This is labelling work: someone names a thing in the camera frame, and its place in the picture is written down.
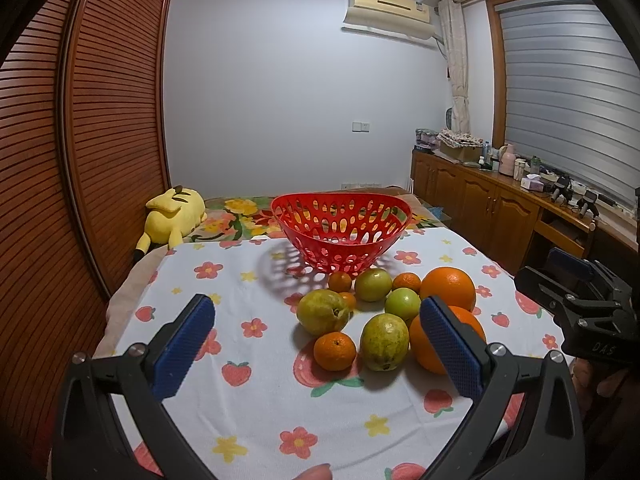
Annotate large orange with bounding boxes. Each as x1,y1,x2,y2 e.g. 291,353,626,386
419,266,476,312
409,306,486,375

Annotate large orange front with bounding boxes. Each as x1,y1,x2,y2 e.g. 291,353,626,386
409,306,486,375

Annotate green apple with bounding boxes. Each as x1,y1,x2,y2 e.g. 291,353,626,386
355,269,393,302
385,287,421,323

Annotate yellow-green pear front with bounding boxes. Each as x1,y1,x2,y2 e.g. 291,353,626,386
360,313,409,372

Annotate yellow-green pear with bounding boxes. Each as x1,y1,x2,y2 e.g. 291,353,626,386
360,313,409,372
296,289,350,336

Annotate medium mandarin front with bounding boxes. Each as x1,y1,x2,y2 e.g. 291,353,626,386
312,332,357,372

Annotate small tangerine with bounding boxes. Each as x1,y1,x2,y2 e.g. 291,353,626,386
328,271,352,292
392,272,422,294
340,292,357,311

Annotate red perforated plastic basket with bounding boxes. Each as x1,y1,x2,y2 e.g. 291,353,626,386
271,192,412,278

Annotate person's left hand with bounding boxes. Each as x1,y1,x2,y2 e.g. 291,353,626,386
294,464,333,480

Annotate wooden sideboard cabinet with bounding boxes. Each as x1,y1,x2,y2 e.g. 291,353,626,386
410,150,639,280

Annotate white floral strawberry tablecloth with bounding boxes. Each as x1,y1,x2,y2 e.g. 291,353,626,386
94,226,574,480

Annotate pink thermos jug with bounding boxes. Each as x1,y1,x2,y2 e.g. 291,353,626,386
498,143,516,178

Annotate cardboard box with cloth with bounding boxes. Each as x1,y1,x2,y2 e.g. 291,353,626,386
437,129,484,162

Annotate grey window blind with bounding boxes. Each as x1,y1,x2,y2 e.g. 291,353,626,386
497,0,639,205

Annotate yellow Pikachu plush toy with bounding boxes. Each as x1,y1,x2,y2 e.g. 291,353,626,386
134,185,207,257

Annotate colourful floral bed sheet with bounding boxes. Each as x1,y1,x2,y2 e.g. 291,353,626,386
184,193,446,246

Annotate white tied curtain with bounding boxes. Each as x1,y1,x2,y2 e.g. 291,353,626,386
438,0,471,134

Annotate wooden louvered wardrobe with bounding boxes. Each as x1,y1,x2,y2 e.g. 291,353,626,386
1,0,170,470

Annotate white wall switch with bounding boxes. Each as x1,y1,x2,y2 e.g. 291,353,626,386
352,122,370,133

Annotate wall air conditioner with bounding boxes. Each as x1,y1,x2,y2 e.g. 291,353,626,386
344,0,435,40

